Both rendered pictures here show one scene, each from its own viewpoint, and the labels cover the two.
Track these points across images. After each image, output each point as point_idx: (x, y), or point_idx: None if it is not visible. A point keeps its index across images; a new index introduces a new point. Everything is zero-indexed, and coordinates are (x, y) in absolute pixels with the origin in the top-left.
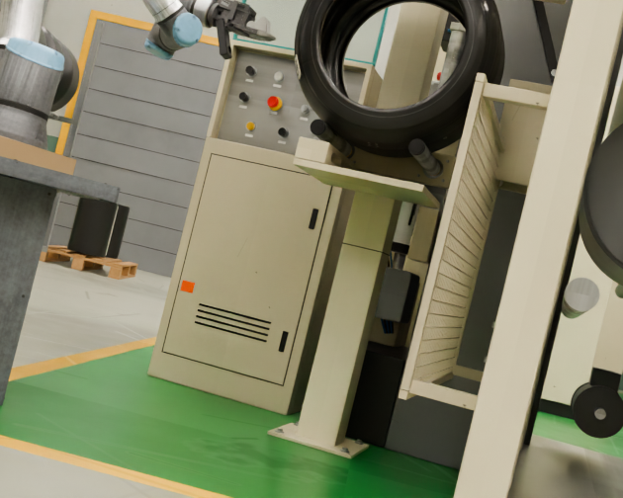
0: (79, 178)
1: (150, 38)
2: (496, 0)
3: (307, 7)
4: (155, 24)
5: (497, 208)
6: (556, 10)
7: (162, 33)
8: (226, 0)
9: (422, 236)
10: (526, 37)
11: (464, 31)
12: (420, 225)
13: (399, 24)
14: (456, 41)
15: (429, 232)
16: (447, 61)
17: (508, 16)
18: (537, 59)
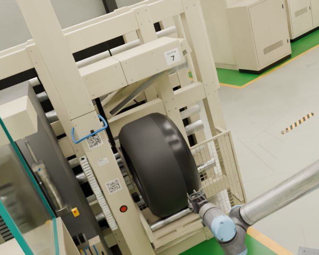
0: None
1: (245, 245)
2: (48, 136)
3: (194, 166)
4: (240, 239)
5: (90, 214)
6: (47, 126)
7: (247, 229)
8: (204, 198)
9: (105, 249)
10: (55, 144)
11: (44, 163)
12: (103, 246)
13: (117, 164)
14: (47, 170)
15: (103, 245)
16: (52, 183)
17: (51, 140)
18: (59, 151)
